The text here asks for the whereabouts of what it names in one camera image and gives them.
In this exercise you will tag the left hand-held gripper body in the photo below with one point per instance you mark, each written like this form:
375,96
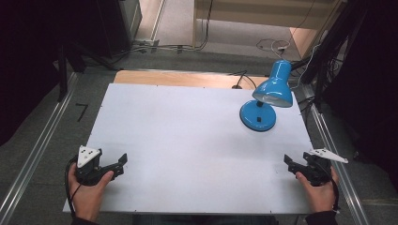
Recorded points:
89,167

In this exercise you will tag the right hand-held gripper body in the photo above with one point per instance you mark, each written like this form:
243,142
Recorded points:
319,168

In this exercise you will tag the blue desk lamp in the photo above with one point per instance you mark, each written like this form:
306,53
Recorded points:
269,97

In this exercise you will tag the person's right hand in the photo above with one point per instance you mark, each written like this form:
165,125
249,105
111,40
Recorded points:
319,195

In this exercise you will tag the person's left hand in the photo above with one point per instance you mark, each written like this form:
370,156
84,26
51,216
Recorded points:
87,197

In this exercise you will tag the black metal stand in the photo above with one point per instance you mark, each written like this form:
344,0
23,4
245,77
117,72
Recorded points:
64,72
325,62

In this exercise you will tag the wooden table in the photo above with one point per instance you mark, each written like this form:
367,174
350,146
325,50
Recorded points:
175,79

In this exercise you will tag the aluminium rail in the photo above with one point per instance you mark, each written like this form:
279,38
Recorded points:
34,150
334,162

